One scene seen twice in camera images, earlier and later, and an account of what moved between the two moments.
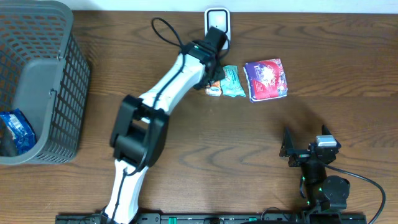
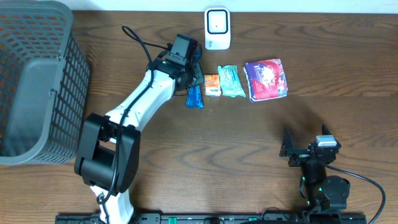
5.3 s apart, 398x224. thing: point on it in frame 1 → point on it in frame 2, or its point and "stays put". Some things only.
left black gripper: (214, 73) → (195, 78)
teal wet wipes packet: (231, 84) stays put
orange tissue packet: (214, 90) stays put
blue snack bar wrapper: (22, 129) → (194, 94)
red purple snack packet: (266, 79) stays put
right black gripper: (302, 156) stays put
